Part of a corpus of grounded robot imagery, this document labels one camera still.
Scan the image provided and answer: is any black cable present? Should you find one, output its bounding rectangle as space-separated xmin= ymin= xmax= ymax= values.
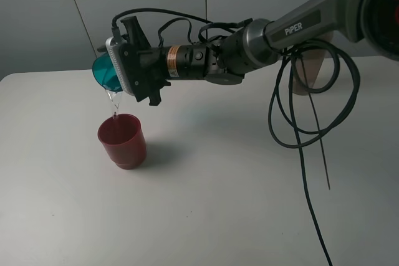
xmin=111 ymin=9 xmax=361 ymax=266

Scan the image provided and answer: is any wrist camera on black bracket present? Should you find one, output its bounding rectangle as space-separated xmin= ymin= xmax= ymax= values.
xmin=105 ymin=34 xmax=151 ymax=102

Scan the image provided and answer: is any teal transparent plastic cup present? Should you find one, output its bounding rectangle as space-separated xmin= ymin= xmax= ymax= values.
xmin=92 ymin=54 xmax=123 ymax=93

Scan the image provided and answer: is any red plastic cup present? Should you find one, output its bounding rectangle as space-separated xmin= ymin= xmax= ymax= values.
xmin=97 ymin=114 xmax=147 ymax=170

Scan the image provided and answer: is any translucent grey plastic bottle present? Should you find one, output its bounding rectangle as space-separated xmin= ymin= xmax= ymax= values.
xmin=292 ymin=32 xmax=334 ymax=95

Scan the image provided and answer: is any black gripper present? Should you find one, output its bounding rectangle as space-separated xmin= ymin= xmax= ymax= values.
xmin=120 ymin=16 xmax=171 ymax=106

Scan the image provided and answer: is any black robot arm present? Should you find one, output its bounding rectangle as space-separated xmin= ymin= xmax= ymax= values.
xmin=108 ymin=0 xmax=398 ymax=106

